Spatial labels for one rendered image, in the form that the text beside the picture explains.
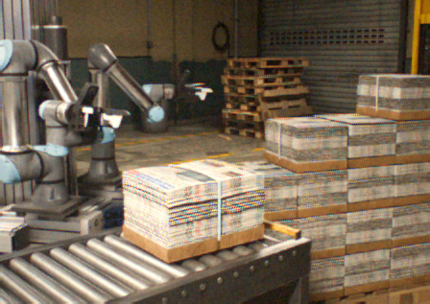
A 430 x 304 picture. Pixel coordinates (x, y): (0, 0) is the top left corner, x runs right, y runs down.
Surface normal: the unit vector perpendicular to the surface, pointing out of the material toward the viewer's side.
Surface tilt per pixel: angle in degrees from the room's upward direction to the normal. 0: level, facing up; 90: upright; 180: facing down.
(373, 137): 90
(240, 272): 90
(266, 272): 90
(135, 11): 90
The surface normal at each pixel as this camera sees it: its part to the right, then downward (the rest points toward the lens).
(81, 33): 0.66, 0.12
